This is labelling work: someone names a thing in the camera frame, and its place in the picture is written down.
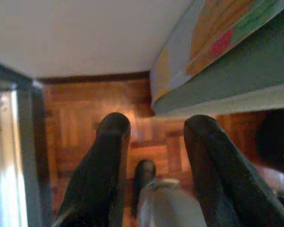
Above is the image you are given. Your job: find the colourful printed board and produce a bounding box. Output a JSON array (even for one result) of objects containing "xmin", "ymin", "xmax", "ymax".
[{"xmin": 151, "ymin": 0, "xmax": 284, "ymax": 102}]

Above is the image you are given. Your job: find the black round waste bin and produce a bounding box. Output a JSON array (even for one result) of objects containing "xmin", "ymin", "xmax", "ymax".
[{"xmin": 256, "ymin": 110, "xmax": 284, "ymax": 177}]

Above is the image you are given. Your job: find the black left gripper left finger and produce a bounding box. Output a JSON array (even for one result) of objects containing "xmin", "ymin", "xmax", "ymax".
[{"xmin": 51, "ymin": 112, "xmax": 132, "ymax": 227}]

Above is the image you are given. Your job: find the white quilted mattress green edge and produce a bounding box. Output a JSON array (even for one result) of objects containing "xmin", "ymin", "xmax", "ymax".
[{"xmin": 152, "ymin": 2, "xmax": 284, "ymax": 117}]

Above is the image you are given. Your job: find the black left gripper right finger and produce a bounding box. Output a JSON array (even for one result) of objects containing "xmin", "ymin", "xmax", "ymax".
[{"xmin": 184, "ymin": 114, "xmax": 284, "ymax": 227}]

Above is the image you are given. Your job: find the dark wooden baseboard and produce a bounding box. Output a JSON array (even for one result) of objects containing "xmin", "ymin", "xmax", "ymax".
[{"xmin": 36, "ymin": 70, "xmax": 152, "ymax": 85}]

